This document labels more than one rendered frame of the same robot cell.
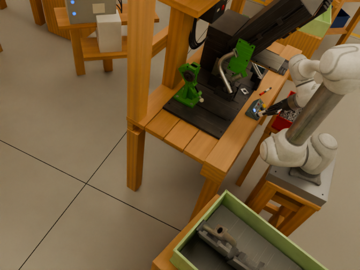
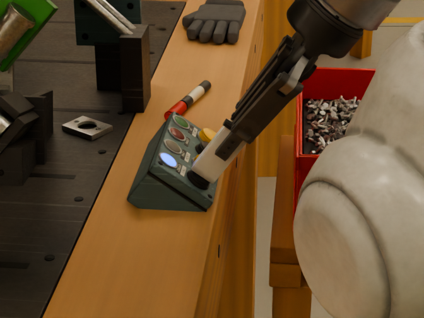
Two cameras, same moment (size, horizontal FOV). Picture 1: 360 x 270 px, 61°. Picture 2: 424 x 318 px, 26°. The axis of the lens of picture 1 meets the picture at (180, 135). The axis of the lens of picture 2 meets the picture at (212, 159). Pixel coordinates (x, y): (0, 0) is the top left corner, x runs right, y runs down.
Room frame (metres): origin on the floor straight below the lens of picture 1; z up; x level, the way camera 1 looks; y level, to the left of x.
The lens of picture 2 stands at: (0.57, -0.23, 1.39)
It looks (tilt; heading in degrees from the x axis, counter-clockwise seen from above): 26 degrees down; 344
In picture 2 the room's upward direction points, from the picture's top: straight up
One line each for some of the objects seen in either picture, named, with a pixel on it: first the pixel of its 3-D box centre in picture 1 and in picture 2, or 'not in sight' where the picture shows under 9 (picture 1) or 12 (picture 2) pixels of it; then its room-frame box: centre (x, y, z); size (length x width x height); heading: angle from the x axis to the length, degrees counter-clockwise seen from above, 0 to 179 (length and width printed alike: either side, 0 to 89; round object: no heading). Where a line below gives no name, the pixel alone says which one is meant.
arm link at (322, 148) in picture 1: (317, 151); not in sight; (1.10, -0.74, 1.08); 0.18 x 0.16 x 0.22; 102
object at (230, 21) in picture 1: (224, 43); not in sight; (1.94, -0.17, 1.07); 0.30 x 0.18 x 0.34; 158
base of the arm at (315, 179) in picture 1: (307, 163); not in sight; (1.12, -0.76, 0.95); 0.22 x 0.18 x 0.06; 171
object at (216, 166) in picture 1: (259, 102); (185, 164); (1.69, -0.51, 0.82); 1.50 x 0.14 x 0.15; 158
